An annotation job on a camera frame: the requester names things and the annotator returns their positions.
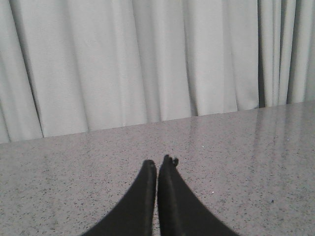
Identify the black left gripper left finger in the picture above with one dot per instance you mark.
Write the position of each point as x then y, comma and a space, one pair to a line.
133, 214

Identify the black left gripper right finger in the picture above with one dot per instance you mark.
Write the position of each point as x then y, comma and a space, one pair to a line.
180, 212

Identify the white pleated curtain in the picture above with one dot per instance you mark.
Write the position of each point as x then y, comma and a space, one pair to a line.
70, 66

